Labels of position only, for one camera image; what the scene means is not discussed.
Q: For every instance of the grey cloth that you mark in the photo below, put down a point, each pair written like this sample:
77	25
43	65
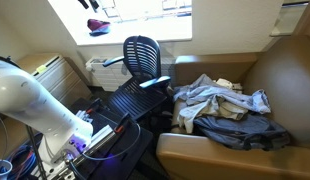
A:
225	110

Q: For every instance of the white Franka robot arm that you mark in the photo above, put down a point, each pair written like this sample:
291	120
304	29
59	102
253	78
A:
25	96

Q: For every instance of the black office chair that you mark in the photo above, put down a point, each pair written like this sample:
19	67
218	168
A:
141	56

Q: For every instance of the white printed cloth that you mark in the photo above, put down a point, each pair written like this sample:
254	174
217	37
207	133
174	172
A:
225	82

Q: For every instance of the black clamp red tip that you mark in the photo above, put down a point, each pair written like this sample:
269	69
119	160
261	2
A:
91	107
121	125

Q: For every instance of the light blue shirt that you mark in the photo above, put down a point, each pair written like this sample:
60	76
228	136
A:
208	91

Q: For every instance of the black robot table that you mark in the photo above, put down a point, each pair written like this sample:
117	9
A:
128	141

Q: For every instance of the blue object on sill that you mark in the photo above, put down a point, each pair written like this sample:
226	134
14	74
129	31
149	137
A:
96	25

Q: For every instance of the light wooden dresser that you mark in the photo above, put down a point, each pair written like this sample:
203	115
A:
61	80

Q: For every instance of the dark blue-grey garment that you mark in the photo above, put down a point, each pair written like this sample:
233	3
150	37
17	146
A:
241	130

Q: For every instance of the yellow sticky note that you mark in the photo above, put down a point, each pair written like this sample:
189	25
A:
41	68

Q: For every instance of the black tripod pole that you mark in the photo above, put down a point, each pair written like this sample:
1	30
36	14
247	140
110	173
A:
35	150

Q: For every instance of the white paper cup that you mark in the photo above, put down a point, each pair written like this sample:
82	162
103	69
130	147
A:
3	170

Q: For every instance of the white wall radiator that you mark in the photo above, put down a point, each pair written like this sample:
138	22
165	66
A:
108	76

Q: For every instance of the aluminium robot base mount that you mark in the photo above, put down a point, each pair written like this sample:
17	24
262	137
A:
101	136

